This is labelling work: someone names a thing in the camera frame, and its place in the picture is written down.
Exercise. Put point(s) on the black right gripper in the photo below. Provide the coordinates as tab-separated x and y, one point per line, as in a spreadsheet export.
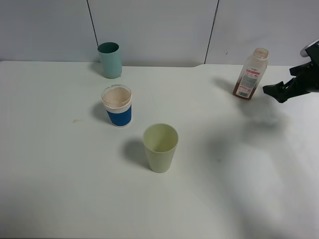
305	79

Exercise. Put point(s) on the teal plastic cup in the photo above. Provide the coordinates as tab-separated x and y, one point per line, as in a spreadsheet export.
110	58

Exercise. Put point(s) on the light green plastic cup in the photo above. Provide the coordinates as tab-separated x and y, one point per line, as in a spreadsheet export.
160	142

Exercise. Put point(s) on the clear plastic drink bottle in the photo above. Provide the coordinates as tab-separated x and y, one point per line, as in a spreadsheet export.
251	74

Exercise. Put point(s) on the glass cup with blue sleeve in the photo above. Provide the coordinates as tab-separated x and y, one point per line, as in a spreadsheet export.
117	100

